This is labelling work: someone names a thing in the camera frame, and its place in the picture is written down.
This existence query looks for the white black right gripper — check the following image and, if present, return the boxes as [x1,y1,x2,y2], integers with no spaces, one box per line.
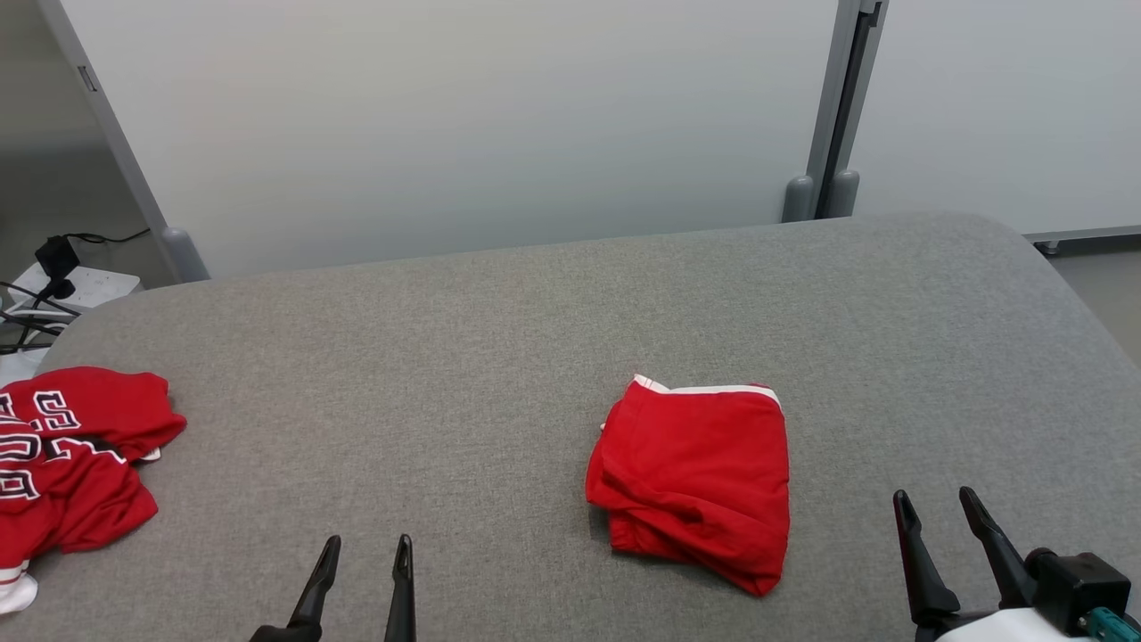
[892,485,1094,642]

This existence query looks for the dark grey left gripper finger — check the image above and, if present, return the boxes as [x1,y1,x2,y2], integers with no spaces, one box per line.
[250,534,343,642]
[383,532,418,642]

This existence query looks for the red jersey with white sleeves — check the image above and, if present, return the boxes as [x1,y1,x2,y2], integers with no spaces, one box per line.
[0,365,189,617]

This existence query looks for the red shorts with white waistband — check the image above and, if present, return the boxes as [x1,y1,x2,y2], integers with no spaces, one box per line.
[585,374,792,597]

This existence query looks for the white power strip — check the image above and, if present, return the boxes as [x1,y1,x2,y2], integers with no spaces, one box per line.
[0,343,56,386]
[7,262,144,315]

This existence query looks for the black power adapter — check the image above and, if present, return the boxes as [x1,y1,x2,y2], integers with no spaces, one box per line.
[34,235,82,300]

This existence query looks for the narrow white partition panel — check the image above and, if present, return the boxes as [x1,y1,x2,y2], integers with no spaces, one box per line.
[847,0,1141,256]

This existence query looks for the wide white partition panel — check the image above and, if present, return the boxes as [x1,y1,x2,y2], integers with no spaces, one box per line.
[58,0,843,279]

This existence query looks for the black cable with teal plug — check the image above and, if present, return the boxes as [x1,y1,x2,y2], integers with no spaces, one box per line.
[1082,606,1141,642]

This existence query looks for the thin black adapter cable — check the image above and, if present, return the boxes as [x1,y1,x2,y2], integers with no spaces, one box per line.
[67,227,152,246]

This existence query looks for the single grey partition post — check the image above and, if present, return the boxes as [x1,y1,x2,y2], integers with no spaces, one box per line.
[36,0,211,285]

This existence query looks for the double grey partition post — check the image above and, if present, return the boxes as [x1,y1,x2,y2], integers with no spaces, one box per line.
[782,0,889,223]

